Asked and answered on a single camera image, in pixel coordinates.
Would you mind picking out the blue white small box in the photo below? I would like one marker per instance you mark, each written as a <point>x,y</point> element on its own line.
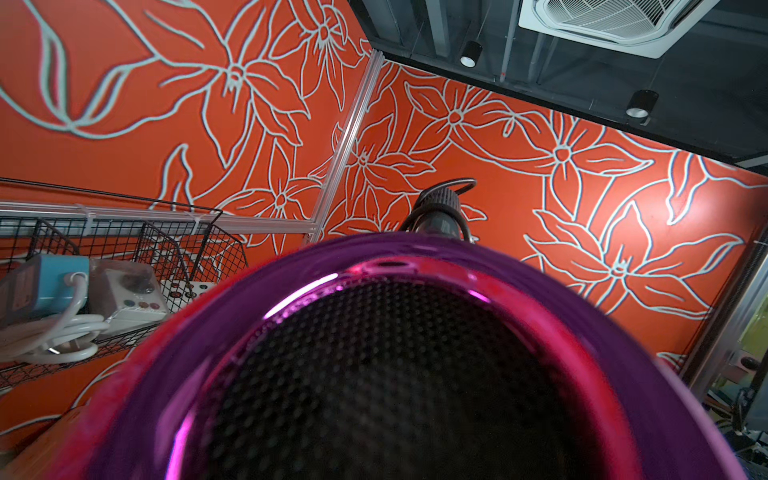
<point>38,288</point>

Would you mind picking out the black hair dryer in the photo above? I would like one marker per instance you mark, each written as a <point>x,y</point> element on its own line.
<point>393,356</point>

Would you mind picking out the white power strip cube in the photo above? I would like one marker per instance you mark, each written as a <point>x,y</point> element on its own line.
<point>178,293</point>

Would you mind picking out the white round adapter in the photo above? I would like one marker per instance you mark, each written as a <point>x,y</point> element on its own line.
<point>126,294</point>

